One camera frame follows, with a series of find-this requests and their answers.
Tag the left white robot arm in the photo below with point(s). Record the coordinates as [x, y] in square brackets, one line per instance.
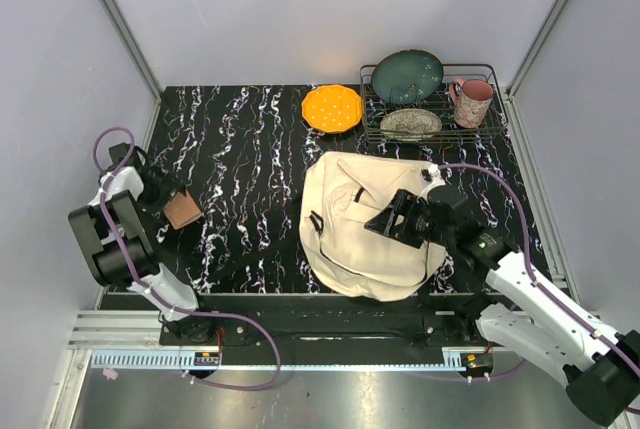
[115, 236]

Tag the beige canvas backpack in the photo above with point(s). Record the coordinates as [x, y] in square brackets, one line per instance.
[342, 192]

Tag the orange polka dot plate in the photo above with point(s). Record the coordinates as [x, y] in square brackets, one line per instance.
[332, 109]

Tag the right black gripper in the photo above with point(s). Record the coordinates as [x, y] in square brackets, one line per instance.
[405, 204]

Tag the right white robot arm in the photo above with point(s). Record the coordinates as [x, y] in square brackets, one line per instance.
[596, 364]

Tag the black wire dish rack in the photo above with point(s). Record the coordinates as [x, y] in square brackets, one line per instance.
[439, 102]

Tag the pink patterned mug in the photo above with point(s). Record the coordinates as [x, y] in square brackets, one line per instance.
[471, 100]

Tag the dark teal plate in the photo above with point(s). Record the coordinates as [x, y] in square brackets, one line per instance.
[407, 76]

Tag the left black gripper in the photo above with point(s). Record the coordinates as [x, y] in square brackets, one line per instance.
[166, 186]

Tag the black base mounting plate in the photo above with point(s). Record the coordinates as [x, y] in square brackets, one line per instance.
[434, 320]

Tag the brown leather wallet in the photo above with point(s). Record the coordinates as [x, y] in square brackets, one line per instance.
[182, 210]

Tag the beige patterned plate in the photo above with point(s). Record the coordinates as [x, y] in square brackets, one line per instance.
[410, 125]

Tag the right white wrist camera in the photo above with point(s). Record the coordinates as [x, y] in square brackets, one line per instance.
[432, 179]

